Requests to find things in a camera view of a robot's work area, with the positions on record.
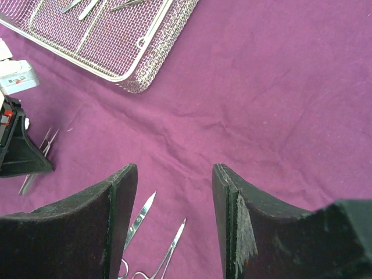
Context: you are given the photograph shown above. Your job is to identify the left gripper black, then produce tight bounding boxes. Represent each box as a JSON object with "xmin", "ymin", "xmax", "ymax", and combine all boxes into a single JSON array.
[{"xmin": 1, "ymin": 97, "xmax": 53, "ymax": 177}]

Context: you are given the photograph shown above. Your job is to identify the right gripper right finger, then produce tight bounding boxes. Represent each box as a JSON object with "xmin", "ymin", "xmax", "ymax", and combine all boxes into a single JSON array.
[{"xmin": 212, "ymin": 164, "xmax": 371, "ymax": 278}]

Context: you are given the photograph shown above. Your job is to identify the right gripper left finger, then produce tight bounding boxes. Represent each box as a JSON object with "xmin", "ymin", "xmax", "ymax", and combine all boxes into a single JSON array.
[{"xmin": 1, "ymin": 163, "xmax": 138, "ymax": 278}]

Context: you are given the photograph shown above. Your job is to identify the thin metal tweezers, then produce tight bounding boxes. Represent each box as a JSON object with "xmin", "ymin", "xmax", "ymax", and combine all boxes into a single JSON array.
[{"xmin": 18, "ymin": 127, "xmax": 59, "ymax": 196}]

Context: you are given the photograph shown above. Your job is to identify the metal surgical scissors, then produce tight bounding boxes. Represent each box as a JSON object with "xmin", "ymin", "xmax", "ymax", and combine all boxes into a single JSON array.
[{"xmin": 117, "ymin": 191, "xmax": 158, "ymax": 279}]

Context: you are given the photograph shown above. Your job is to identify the purple cloth wrap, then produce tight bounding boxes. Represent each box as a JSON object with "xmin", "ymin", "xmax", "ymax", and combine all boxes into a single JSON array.
[{"xmin": 1, "ymin": 1, "xmax": 371, "ymax": 278}]

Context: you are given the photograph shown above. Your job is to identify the wire mesh metal tray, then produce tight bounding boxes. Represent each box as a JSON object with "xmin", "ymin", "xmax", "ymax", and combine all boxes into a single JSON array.
[{"xmin": 1, "ymin": 1, "xmax": 197, "ymax": 94}]

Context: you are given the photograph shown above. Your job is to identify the wide metal tweezers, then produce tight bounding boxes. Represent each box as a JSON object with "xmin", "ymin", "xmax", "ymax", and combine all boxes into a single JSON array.
[{"xmin": 110, "ymin": 0, "xmax": 144, "ymax": 12}]

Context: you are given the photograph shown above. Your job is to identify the metal scalpel handle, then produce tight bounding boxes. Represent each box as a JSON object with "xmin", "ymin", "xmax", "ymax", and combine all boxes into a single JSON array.
[
  {"xmin": 61, "ymin": 0, "xmax": 81, "ymax": 13},
  {"xmin": 78, "ymin": 0, "xmax": 99, "ymax": 20}
]

